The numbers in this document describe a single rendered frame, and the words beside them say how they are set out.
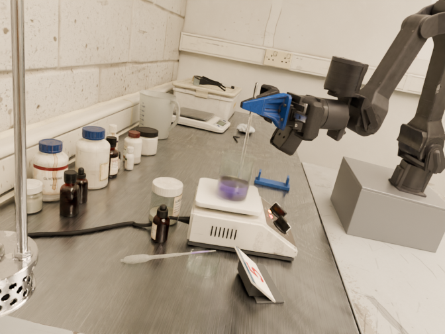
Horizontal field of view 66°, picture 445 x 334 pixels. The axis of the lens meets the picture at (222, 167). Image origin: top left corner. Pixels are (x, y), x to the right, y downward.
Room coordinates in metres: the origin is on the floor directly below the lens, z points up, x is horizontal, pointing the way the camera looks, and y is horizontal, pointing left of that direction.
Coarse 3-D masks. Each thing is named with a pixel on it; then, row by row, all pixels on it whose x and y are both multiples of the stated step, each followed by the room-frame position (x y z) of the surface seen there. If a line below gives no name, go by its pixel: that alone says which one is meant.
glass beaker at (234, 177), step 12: (228, 156) 0.60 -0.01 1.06; (240, 156) 0.61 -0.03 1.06; (252, 156) 0.60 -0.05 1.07; (228, 168) 0.56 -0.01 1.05; (240, 168) 0.55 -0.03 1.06; (252, 168) 0.57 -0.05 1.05; (228, 180) 0.55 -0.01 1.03; (240, 180) 0.55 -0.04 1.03; (216, 192) 0.57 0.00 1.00; (228, 192) 0.55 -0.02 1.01; (240, 192) 0.56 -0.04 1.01
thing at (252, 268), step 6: (246, 258) 0.48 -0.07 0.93; (246, 264) 0.45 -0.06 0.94; (252, 264) 0.49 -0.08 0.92; (252, 270) 0.45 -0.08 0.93; (252, 276) 0.43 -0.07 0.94; (258, 276) 0.46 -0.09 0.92; (258, 282) 0.43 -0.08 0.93; (264, 282) 0.46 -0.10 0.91; (264, 288) 0.43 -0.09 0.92; (270, 294) 0.43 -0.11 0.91
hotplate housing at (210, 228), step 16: (192, 208) 0.55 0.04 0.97; (208, 208) 0.55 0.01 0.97; (192, 224) 0.53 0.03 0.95; (208, 224) 0.53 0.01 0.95; (224, 224) 0.53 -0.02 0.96; (240, 224) 0.53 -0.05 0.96; (256, 224) 0.54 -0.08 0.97; (192, 240) 0.53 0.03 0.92; (208, 240) 0.53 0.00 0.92; (224, 240) 0.53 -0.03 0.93; (240, 240) 0.53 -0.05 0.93; (256, 240) 0.53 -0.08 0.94; (272, 240) 0.54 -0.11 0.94; (272, 256) 0.54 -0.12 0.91; (288, 256) 0.54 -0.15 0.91
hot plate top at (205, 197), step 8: (200, 184) 0.61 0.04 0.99; (208, 184) 0.62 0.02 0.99; (216, 184) 0.63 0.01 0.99; (200, 192) 0.57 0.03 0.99; (208, 192) 0.58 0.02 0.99; (248, 192) 0.62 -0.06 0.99; (256, 192) 0.62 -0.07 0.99; (200, 200) 0.54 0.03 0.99; (208, 200) 0.55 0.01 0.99; (216, 200) 0.55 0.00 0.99; (248, 200) 0.58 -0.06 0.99; (256, 200) 0.59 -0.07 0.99; (216, 208) 0.54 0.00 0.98; (224, 208) 0.54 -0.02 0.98; (232, 208) 0.54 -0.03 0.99; (240, 208) 0.54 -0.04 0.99; (248, 208) 0.55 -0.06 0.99; (256, 208) 0.55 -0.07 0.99
